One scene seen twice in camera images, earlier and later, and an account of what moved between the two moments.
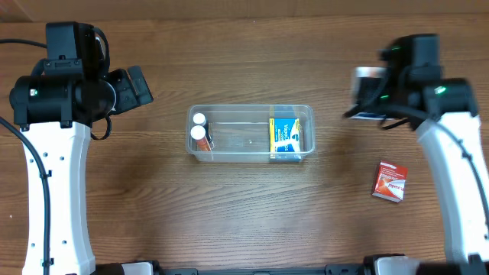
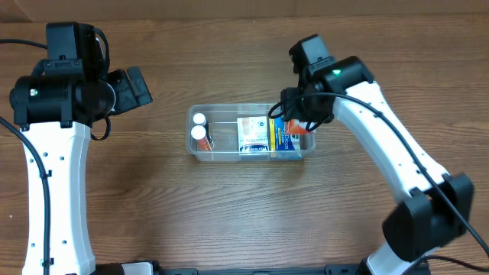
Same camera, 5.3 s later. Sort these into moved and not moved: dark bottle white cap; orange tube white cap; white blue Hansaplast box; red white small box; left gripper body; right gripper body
Moved: right gripper body; white blue Hansaplast box; red white small box
Not moved: dark bottle white cap; orange tube white cap; left gripper body
